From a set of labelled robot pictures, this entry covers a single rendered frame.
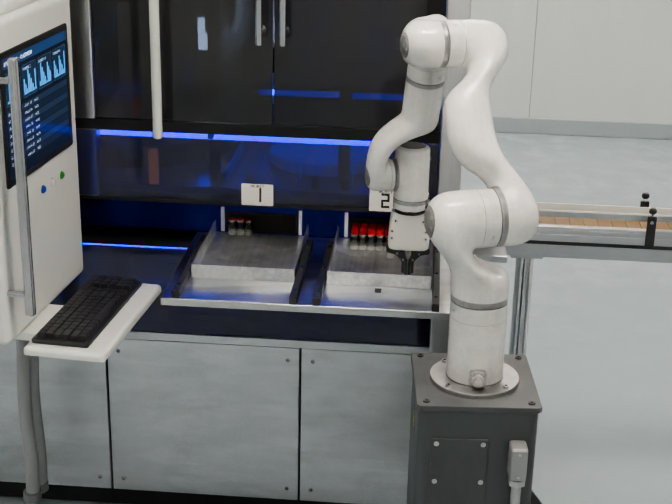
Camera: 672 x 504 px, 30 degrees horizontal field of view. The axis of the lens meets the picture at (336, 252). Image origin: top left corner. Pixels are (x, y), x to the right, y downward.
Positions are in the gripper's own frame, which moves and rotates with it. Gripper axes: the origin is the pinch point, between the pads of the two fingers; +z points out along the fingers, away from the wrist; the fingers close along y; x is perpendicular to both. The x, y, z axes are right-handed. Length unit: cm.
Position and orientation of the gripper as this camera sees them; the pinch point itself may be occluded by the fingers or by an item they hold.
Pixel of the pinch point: (407, 267)
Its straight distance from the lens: 311.8
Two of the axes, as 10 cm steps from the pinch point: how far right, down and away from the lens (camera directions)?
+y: -10.0, -0.5, 0.7
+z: -0.2, 9.4, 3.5
